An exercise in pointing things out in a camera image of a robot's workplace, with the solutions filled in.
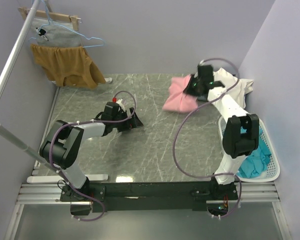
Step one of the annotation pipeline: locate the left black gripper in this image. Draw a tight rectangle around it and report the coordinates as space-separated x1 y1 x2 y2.
112 107 143 133

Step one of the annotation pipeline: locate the pink t shirt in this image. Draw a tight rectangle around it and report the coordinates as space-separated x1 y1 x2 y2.
162 74 198 113

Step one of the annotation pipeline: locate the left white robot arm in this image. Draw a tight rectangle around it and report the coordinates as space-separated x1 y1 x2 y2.
39 101 144 201

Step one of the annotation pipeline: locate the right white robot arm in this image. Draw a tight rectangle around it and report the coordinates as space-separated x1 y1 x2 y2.
184 63 259 200

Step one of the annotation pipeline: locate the white folded t shirt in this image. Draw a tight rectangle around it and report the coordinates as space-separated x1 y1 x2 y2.
213 68 254 109

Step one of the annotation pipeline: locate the black base beam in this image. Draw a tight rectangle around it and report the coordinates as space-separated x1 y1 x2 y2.
60 180 239 216

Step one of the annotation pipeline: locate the mustard brown hanging garment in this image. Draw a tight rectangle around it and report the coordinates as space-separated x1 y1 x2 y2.
30 44 106 89

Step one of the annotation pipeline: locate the teal t shirt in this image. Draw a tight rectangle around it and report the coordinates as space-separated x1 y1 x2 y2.
237 127 272 179

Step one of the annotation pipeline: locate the white plastic laundry basket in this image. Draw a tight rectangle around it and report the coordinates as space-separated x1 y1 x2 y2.
216 120 280 183

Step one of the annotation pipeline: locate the white rack foot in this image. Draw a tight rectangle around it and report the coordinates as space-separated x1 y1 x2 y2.
26 174 110 184

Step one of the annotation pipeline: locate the grey hanging garment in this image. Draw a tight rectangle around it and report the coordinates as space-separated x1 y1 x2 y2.
30 18 82 48

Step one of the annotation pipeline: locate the white clothes rack pole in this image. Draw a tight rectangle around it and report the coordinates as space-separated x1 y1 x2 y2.
0 0 57 183

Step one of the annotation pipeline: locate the wooden clip hanger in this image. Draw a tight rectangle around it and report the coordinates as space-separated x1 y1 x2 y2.
18 7 82 31

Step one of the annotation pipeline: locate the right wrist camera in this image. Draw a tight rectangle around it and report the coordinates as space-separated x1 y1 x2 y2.
198 59 208 66

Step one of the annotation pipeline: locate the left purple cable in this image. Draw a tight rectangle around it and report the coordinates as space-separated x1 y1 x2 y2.
48 90 137 223

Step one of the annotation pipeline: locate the aluminium rail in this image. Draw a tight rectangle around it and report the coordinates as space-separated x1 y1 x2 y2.
16 181 281 205

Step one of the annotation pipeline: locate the light blue wire hanger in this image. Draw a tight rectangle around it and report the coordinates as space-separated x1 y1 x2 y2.
27 0 105 49

